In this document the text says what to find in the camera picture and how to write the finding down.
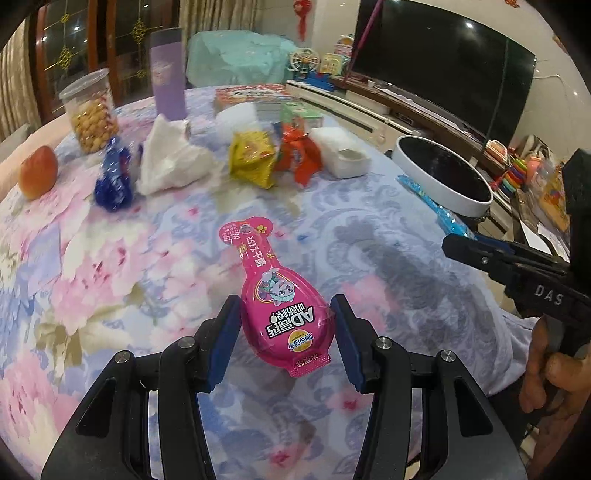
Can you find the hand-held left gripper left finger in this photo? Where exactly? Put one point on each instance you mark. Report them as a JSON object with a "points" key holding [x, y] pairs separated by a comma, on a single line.
{"points": [[222, 355]]}

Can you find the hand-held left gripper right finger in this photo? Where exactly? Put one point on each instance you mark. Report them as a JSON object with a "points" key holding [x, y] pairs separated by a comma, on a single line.
{"points": [[347, 344]]}

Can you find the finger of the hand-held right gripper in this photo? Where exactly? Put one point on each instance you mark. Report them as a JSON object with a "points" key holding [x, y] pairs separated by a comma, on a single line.
{"points": [[517, 249], [466, 254]]}

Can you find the pink candy package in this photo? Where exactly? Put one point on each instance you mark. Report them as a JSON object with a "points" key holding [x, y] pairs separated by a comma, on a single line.
{"points": [[277, 300]]}

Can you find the red orange wrapper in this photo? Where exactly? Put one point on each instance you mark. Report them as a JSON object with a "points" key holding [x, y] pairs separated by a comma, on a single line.
{"points": [[300, 152]]}

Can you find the white paper bag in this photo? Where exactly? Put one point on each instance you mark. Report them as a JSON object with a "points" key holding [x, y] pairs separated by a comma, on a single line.
{"points": [[171, 157]]}

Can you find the green milk carton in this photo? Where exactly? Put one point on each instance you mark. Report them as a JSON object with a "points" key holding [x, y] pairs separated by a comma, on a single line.
{"points": [[298, 113]]}

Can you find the person's right hand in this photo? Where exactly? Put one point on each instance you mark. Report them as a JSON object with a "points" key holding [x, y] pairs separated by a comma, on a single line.
{"points": [[561, 371]]}

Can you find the blue patterned strip wrapper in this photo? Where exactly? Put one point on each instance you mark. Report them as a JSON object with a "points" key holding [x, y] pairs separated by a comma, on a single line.
{"points": [[438, 207]]}

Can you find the white tissue pack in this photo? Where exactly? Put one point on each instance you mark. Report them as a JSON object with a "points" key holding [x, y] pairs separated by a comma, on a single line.
{"points": [[339, 152]]}

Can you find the white television cabinet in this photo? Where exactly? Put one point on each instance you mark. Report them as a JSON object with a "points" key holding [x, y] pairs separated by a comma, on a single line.
{"points": [[351, 108]]}

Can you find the black flat television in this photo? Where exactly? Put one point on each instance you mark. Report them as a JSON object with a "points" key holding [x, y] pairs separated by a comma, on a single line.
{"points": [[443, 60]]}

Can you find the yellow snack packet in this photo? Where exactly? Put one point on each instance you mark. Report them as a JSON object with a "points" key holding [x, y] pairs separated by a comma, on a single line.
{"points": [[251, 157]]}

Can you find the blue crumpled wrapper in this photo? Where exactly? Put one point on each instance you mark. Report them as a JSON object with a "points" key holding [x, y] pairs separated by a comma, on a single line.
{"points": [[113, 180]]}

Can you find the pastel toy house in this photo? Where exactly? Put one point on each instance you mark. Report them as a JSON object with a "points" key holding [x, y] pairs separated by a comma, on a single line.
{"points": [[333, 57]]}

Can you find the pink thin stick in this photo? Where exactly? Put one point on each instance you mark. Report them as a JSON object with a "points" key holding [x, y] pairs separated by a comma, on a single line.
{"points": [[364, 32]]}

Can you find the ferris wheel toy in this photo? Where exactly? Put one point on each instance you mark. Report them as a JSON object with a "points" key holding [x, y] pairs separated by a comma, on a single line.
{"points": [[304, 64]]}

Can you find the red apple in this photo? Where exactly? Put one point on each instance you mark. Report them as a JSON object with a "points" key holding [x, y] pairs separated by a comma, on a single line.
{"points": [[39, 173]]}

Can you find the colourful flat box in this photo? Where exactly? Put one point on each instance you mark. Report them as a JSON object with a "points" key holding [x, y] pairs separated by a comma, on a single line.
{"points": [[249, 94]]}

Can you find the clear plastic snack jar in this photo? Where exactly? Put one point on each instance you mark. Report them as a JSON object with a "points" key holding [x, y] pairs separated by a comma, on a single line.
{"points": [[90, 115]]}

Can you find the purple tumbler bottle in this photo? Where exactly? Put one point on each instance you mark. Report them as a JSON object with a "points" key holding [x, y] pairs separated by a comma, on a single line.
{"points": [[168, 74]]}

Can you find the teal cloth cover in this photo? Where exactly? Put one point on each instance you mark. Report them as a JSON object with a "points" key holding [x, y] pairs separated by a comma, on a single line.
{"points": [[240, 55]]}

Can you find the beige patterned curtain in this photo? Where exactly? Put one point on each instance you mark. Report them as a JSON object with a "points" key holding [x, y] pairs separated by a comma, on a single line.
{"points": [[18, 78], [207, 16]]}

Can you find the wooden glass door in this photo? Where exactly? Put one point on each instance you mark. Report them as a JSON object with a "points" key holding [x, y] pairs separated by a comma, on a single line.
{"points": [[92, 41]]}

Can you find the red knot wall decoration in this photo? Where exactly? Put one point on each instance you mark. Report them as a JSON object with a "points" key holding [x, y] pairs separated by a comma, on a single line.
{"points": [[302, 18]]}

